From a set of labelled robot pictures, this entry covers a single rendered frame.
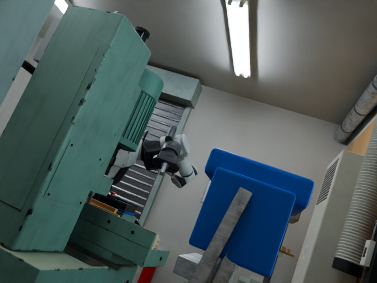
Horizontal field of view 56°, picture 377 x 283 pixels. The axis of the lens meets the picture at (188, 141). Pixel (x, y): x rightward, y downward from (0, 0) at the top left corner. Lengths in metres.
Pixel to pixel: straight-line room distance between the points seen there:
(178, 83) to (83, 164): 3.50
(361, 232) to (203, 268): 1.75
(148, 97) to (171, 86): 3.15
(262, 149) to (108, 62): 3.49
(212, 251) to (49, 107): 0.72
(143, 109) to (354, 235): 1.38
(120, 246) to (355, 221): 1.39
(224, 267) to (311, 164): 3.94
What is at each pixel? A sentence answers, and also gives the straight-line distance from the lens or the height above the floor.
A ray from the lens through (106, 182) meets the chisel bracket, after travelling 1.39.
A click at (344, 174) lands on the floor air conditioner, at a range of 2.42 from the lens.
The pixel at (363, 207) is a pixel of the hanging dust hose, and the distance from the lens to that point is 2.22.
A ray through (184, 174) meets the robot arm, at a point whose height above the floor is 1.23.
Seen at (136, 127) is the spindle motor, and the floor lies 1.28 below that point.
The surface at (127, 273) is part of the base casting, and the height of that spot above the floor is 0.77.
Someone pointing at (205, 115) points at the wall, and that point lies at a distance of 4.59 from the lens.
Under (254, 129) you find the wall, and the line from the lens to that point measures 4.48.
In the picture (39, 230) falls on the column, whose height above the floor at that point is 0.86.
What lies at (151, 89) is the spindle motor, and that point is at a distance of 1.38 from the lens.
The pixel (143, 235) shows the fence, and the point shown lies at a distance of 1.23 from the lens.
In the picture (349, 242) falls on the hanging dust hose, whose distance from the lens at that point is 2.20.
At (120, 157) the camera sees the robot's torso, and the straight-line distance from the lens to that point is 1.98.
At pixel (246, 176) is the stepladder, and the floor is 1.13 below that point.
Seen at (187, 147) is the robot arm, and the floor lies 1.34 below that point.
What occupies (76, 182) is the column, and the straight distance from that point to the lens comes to 1.11.
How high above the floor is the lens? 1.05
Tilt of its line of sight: 11 degrees up
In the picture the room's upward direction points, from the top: 22 degrees clockwise
